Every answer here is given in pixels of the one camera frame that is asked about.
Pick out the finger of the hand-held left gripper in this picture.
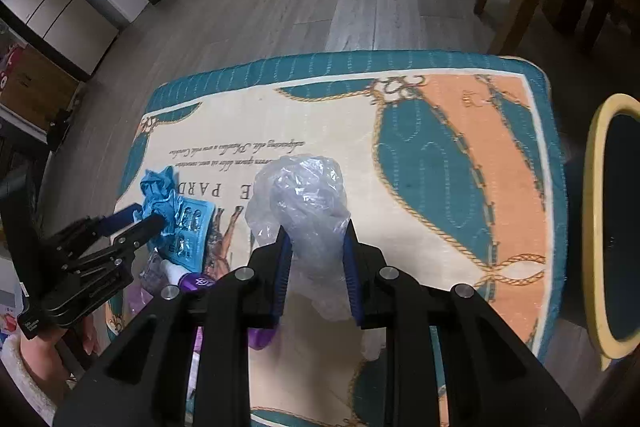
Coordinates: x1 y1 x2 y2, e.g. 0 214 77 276
85 213 166 269
75 203 146 239

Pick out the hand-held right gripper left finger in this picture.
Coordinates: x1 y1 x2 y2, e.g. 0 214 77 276
52 227 292 427

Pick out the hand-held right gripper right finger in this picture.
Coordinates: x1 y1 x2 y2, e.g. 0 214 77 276
342 221 583 427

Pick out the blue blister packet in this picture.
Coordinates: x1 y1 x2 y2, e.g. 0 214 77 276
150 198 219 271

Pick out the clear plastic bag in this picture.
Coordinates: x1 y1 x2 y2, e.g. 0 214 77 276
245 154 386 360

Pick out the dark bin with yellow rim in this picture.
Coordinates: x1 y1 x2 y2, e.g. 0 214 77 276
582 93 640 372

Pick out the person's left forearm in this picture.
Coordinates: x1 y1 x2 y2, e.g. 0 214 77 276
0 337 57 427

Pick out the person's left hand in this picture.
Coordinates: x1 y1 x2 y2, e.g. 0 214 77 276
17 319 101 408

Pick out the purple packet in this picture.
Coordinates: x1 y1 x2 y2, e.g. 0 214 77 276
165 259 278 353

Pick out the printed teal orange cushion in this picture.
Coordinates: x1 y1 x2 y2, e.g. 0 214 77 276
116 49 568 427

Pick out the cardboard box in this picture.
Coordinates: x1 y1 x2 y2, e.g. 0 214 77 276
0 44 82 124

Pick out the white cabinet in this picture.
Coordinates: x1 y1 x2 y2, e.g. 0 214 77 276
0 0 119 64

